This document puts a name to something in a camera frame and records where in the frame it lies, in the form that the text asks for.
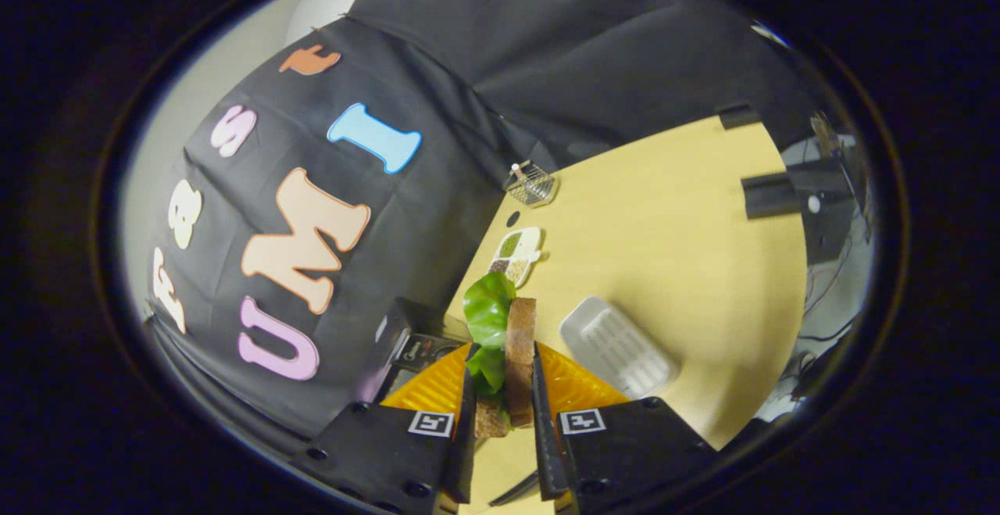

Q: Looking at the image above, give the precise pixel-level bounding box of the black toaster oven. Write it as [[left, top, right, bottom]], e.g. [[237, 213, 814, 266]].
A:
[[355, 297, 472, 404]]

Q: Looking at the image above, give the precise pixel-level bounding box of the black backdrop cloth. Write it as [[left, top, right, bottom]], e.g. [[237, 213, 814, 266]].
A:
[[143, 0, 821, 439]]

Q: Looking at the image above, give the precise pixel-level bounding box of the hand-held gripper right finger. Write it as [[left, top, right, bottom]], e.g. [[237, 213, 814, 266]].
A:
[[533, 342, 718, 515]]

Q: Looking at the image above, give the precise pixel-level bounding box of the small wire basket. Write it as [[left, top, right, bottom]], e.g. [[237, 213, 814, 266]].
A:
[[505, 160, 559, 209]]

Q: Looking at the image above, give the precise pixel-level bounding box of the white divided condiment dish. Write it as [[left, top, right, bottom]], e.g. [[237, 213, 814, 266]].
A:
[[488, 227, 543, 288]]

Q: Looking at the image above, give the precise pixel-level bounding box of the black metal bracket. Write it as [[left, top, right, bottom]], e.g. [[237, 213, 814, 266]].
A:
[[741, 157, 866, 266]]

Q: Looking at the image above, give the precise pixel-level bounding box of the small black table clamp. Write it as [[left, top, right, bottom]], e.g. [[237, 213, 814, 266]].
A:
[[717, 104, 763, 131]]

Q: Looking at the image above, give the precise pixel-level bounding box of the white ridged plastic tray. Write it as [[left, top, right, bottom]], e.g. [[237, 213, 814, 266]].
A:
[[559, 296, 680, 400]]

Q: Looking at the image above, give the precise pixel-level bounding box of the sandwich with lettuce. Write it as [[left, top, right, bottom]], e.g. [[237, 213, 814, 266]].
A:
[[462, 271, 538, 439]]

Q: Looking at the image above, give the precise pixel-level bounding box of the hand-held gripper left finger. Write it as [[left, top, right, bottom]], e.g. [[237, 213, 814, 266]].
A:
[[293, 343, 479, 515]]

